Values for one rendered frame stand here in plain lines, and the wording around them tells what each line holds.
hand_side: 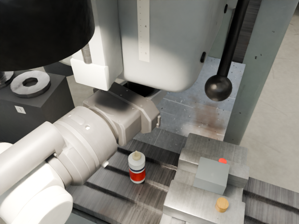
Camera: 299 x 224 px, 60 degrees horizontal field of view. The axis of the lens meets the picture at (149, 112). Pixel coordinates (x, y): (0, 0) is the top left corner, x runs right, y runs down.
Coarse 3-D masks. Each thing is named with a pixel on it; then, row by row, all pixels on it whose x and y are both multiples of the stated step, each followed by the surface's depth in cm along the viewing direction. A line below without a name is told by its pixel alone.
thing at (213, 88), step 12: (240, 0) 28; (240, 12) 28; (240, 24) 28; (228, 36) 28; (228, 48) 28; (228, 60) 28; (228, 72) 28; (216, 84) 27; (228, 84) 27; (216, 96) 28; (228, 96) 28
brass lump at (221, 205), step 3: (219, 198) 49; (222, 198) 49; (219, 201) 48; (222, 201) 48; (225, 201) 48; (216, 204) 48; (219, 204) 48; (222, 204) 48; (225, 204) 48; (228, 204) 48; (216, 207) 49; (219, 207) 48; (222, 207) 48; (225, 207) 48; (219, 210) 48; (222, 210) 48; (225, 210) 48
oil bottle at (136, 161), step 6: (132, 156) 60; (138, 156) 59; (144, 156) 61; (132, 162) 60; (138, 162) 59; (144, 162) 60; (132, 168) 60; (138, 168) 60; (144, 168) 62; (132, 174) 62; (138, 174) 62; (144, 174) 64; (132, 180) 65; (138, 180) 64
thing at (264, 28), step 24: (264, 0) 61; (288, 0) 59; (264, 24) 65; (288, 24) 64; (216, 48) 74; (240, 48) 71; (264, 48) 69; (264, 72) 74; (240, 96) 82; (240, 120) 89
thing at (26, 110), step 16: (0, 80) 62; (16, 80) 62; (32, 80) 64; (48, 80) 62; (64, 80) 65; (0, 96) 60; (16, 96) 60; (32, 96) 60; (48, 96) 60; (64, 96) 67; (0, 112) 63; (16, 112) 62; (32, 112) 60; (48, 112) 61; (64, 112) 68; (0, 128) 69; (16, 128) 67; (32, 128) 65
